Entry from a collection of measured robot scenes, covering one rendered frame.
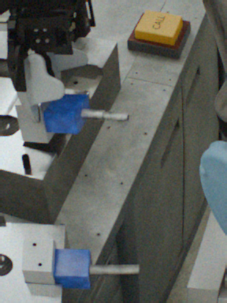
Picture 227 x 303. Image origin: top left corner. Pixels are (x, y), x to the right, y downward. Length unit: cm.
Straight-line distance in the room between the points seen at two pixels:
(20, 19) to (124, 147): 30
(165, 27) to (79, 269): 48
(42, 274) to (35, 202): 14
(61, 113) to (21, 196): 12
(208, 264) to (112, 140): 42
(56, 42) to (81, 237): 26
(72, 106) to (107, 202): 15
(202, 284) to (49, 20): 35
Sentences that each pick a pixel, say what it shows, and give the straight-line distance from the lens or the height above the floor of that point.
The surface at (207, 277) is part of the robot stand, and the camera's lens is 85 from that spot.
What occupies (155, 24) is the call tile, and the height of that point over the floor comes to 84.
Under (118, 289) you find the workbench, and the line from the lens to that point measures 152.
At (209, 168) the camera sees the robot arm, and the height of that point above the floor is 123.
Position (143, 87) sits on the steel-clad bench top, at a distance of 131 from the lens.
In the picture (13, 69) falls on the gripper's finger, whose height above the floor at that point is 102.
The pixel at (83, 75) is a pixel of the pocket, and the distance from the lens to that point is 124.
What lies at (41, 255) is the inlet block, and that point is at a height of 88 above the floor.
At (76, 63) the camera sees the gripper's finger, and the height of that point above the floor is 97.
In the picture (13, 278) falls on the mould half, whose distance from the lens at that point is 103.
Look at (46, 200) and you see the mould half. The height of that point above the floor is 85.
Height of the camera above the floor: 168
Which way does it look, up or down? 46 degrees down
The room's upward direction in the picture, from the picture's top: 5 degrees counter-clockwise
